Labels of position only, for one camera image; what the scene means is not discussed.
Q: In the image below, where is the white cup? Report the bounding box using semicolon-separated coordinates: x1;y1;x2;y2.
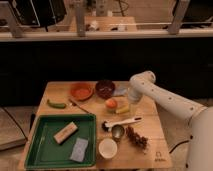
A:
98;138;118;159

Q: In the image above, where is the blue grey sponge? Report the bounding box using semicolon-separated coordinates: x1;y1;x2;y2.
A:
113;86;128;97

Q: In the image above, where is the wooden block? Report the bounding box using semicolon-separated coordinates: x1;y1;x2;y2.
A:
54;122;78;144

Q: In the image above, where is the black cable on floor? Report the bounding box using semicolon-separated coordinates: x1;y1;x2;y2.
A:
169;139;190;155

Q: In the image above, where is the white handled dish brush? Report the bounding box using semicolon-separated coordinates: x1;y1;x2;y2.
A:
102;117;142;131

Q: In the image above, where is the small metal cup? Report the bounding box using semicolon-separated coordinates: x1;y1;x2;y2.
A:
112;125;125;141

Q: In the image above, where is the dark maroon bowl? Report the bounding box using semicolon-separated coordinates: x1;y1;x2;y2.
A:
95;80;115;99

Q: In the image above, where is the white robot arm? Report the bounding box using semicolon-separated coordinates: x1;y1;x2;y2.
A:
128;71;213;171

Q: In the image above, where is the grey board at left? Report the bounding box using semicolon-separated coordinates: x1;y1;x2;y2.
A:
0;108;28;151

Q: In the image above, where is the green plastic tray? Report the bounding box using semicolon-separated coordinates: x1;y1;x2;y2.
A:
24;114;96;170

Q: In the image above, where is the metal fork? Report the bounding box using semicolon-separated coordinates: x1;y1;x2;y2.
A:
69;99;90;113

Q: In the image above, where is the orange red bowl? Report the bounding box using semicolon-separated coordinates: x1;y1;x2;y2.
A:
70;82;93;101

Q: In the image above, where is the orange peach fruit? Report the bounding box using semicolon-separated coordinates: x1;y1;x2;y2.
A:
105;98;118;112

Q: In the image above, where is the green cucumber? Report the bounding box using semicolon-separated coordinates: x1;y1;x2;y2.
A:
47;99;67;109

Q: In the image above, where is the yellow banana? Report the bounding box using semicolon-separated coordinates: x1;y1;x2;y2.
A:
115;105;129;114

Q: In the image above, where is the blue grey cloth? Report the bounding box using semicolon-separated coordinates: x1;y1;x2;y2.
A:
70;138;89;162

